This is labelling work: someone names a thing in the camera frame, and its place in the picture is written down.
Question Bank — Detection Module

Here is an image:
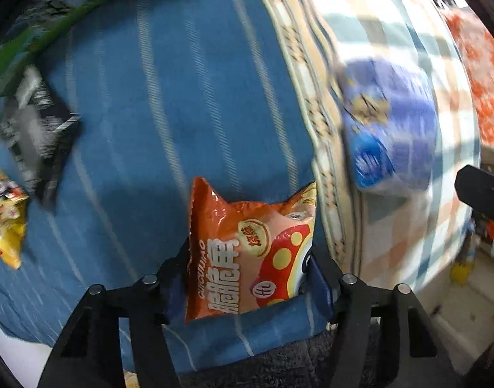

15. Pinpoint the yellow snack packet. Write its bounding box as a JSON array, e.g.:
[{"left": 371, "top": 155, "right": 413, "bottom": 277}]
[{"left": 0, "top": 168, "right": 30, "bottom": 270}]

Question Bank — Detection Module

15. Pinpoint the orange snack packet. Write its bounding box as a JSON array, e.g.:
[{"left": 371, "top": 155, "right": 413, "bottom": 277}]
[{"left": 185, "top": 177, "right": 317, "bottom": 323}]

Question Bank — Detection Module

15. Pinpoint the checkered pastel bedsheet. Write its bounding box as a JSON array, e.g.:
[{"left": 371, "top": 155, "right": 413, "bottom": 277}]
[{"left": 247, "top": 0, "right": 483, "bottom": 292}]

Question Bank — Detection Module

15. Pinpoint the yellow small object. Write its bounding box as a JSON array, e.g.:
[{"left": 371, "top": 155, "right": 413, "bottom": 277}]
[{"left": 450, "top": 263, "right": 474, "bottom": 286}]

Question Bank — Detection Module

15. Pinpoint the orange floral cloth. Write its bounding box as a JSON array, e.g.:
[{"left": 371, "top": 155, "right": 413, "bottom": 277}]
[{"left": 441, "top": 8, "right": 494, "bottom": 148}]

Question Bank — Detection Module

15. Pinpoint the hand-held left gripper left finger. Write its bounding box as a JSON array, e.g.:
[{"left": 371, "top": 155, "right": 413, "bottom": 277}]
[{"left": 33, "top": 238, "right": 191, "bottom": 388}]

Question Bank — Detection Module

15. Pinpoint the dark grey fuzzy mat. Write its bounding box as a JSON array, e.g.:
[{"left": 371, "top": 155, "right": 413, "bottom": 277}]
[{"left": 176, "top": 323, "right": 345, "bottom": 388}]

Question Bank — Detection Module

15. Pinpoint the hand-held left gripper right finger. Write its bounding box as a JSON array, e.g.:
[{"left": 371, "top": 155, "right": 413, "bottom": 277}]
[{"left": 300, "top": 249, "right": 470, "bottom": 388}]

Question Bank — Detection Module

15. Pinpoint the blue snack packet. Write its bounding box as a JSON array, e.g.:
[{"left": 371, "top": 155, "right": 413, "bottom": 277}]
[{"left": 339, "top": 59, "right": 438, "bottom": 193}]

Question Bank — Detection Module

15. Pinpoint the blue striped blanket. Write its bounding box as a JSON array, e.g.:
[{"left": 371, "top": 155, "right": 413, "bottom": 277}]
[{"left": 0, "top": 0, "right": 332, "bottom": 374}]

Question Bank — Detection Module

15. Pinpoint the green printed cloth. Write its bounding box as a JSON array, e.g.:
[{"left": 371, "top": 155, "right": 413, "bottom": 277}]
[{"left": 0, "top": 0, "right": 146, "bottom": 98}]

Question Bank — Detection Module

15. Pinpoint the black snack packet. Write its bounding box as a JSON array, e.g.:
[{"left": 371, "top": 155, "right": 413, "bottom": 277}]
[{"left": 0, "top": 65, "right": 83, "bottom": 209}]

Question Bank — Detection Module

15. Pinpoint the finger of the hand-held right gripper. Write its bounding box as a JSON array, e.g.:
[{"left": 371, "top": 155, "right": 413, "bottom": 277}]
[{"left": 454, "top": 165, "right": 494, "bottom": 229}]

